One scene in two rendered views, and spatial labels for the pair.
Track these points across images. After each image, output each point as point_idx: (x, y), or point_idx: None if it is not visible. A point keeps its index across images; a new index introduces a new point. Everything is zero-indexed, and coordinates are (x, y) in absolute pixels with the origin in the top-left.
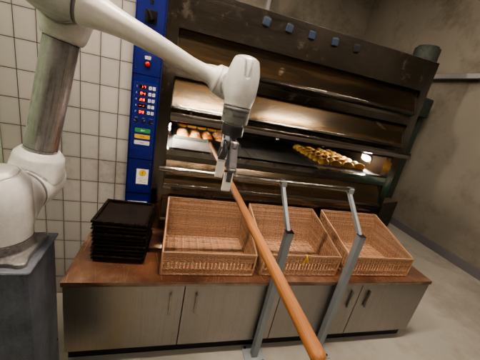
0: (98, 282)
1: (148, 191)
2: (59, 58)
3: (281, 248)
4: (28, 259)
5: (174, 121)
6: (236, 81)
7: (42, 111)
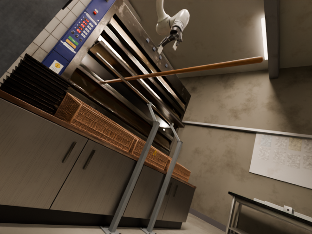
0: (16, 97)
1: None
2: None
3: (152, 131)
4: None
5: (88, 53)
6: (185, 14)
7: None
